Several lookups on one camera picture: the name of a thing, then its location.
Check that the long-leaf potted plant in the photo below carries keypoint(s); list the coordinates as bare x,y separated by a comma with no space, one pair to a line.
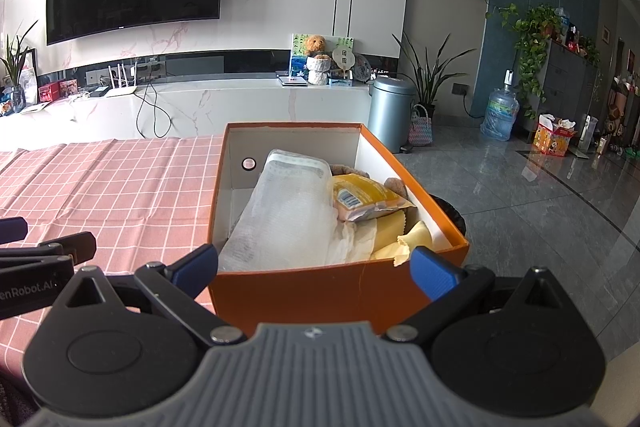
427,79

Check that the white marble TV cabinet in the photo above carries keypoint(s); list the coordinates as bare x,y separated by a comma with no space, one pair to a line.
240,104

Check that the black picture frame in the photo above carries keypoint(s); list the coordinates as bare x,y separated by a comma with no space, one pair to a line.
31,77

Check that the black round bin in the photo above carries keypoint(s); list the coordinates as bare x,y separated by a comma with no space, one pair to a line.
450,214

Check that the wall socket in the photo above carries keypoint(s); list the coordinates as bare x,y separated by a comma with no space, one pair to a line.
460,89

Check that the snack bags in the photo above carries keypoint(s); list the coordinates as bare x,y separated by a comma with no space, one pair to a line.
10,108

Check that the pink checked tablecloth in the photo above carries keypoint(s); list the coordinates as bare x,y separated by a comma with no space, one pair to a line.
125,187

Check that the small black box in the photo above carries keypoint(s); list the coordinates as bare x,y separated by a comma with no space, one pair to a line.
98,92

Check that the white round fan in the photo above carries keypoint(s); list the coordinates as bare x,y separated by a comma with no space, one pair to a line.
345,62

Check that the teddy bear in white pot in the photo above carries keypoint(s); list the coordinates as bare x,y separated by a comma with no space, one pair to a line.
318,71

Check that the green blue painting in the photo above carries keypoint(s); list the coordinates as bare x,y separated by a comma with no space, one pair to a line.
298,64

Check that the potted plant in glass vase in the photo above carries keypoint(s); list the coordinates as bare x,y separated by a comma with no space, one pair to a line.
15,62

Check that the yellow cloth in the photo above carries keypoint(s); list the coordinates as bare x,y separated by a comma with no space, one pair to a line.
395,237

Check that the decorative plate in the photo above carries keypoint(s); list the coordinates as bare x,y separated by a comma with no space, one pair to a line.
364,69

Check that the green leaf painting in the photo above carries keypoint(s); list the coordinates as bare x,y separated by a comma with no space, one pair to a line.
342,41

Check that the brown teddy bear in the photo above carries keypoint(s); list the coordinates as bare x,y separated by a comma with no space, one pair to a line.
316,46

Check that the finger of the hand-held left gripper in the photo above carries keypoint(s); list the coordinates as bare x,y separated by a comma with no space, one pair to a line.
12,230
75,244

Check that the yellow snack packet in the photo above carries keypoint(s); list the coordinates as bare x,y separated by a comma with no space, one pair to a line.
355,197

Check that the pothos plant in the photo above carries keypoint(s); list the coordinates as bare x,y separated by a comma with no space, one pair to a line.
532,42

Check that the silver pedal trash can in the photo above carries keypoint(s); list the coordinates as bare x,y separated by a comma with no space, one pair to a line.
391,114

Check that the flat grey box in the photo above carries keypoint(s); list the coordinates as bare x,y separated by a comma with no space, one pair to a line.
292,80

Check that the grey cabinet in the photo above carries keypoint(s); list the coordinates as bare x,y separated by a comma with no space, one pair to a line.
570,82

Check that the white cloth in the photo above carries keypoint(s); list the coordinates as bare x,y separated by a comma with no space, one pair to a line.
350,242

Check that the white router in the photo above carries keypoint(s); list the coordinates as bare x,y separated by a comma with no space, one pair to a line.
122,91

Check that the woven basket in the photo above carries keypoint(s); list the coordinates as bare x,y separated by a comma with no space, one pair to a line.
420,129

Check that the orange cardboard box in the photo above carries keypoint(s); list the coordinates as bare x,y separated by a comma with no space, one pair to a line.
310,292

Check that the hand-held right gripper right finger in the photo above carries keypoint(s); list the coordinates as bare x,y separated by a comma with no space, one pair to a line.
432,274

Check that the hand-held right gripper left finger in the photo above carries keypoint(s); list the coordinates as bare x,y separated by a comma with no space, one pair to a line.
192,267

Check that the blue water bottle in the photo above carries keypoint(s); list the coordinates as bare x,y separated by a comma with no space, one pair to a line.
500,114

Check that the red gift box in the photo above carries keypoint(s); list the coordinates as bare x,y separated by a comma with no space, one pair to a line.
552,137

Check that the paper sheets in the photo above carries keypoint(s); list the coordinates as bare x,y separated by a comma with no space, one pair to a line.
35,108

